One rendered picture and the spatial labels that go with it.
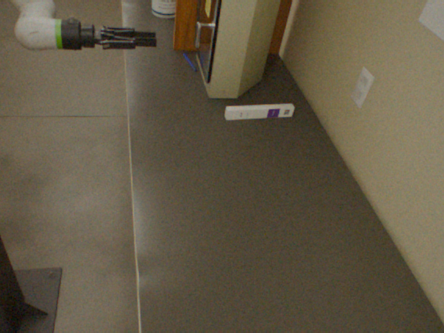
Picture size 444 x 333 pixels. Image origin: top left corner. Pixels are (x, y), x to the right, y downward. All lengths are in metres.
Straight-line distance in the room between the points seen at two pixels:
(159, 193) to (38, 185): 1.46
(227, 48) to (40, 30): 0.59
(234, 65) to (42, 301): 1.34
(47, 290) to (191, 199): 1.11
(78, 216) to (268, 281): 1.50
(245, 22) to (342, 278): 0.85
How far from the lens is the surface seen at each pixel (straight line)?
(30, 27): 1.39
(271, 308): 0.96
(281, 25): 1.87
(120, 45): 1.37
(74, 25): 1.39
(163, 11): 2.09
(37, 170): 2.60
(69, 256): 2.17
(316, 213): 1.18
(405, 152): 1.20
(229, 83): 1.49
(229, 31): 1.40
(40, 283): 2.09
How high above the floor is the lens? 1.76
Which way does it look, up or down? 42 degrees down
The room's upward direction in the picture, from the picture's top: 11 degrees clockwise
